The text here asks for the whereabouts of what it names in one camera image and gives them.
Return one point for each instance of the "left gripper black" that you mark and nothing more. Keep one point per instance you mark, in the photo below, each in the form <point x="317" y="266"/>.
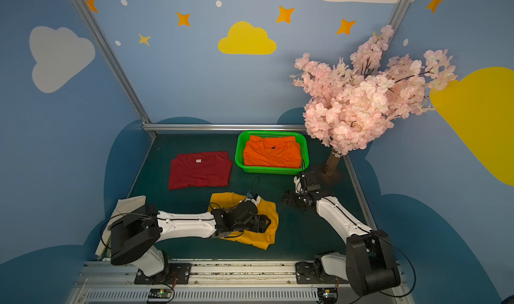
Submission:
<point x="259" y="222"/>

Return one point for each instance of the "dark red t-shirt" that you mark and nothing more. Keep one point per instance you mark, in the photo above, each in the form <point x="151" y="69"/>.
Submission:
<point x="206" y="169"/>

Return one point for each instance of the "right aluminium frame post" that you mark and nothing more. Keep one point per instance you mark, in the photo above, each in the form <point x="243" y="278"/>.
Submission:
<point x="397" y="16"/>

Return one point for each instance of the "aluminium frame post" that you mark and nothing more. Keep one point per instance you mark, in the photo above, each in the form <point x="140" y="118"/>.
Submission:
<point x="397" y="16"/>
<point x="88" y="18"/>

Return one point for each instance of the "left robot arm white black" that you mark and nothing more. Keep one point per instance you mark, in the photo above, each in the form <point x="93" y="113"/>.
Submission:
<point x="134" y="234"/>

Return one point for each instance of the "pink artificial blossom tree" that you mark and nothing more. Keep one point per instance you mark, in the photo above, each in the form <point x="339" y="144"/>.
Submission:
<point x="353" y="104"/>

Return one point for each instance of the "right circuit board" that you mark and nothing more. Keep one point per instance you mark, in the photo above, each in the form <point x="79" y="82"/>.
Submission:
<point x="327" y="296"/>

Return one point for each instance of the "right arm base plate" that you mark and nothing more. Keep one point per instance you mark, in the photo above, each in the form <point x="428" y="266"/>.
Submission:
<point x="313" y="273"/>

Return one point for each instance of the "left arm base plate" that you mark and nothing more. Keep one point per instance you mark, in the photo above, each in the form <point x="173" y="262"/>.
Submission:
<point x="172" y="274"/>

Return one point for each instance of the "left aluminium frame post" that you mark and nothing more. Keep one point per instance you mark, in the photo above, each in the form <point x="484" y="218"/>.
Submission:
<point x="88" y="18"/>

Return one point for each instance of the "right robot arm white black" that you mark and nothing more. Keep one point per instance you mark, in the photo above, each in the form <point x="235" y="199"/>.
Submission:
<point x="369" y="263"/>

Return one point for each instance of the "yellow t-shirt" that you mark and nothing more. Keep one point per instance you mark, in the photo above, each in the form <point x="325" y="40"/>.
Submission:
<point x="259" y="240"/>

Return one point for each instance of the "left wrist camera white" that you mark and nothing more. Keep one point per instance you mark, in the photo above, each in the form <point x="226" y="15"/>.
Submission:
<point x="254" y="198"/>

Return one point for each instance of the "orange t-shirt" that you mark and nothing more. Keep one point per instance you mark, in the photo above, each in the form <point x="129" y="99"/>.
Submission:
<point x="282" y="152"/>

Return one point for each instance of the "aluminium back frame bar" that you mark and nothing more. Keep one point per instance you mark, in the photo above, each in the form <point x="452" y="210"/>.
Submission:
<point x="221" y="127"/>

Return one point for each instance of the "circuit board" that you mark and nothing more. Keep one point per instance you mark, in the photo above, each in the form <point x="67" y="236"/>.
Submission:
<point x="327" y="296"/>
<point x="160" y="295"/>

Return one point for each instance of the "left circuit board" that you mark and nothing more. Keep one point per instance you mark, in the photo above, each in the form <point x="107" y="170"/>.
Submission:
<point x="160" y="295"/>

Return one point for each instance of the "aluminium front rail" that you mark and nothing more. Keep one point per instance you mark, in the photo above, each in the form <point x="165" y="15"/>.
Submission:
<point x="218" y="282"/>

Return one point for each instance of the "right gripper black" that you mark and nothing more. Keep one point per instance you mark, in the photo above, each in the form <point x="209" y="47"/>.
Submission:
<point x="296" y="199"/>

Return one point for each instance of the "green plastic basket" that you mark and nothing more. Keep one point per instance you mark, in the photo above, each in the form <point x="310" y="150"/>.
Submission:
<point x="245" y="136"/>

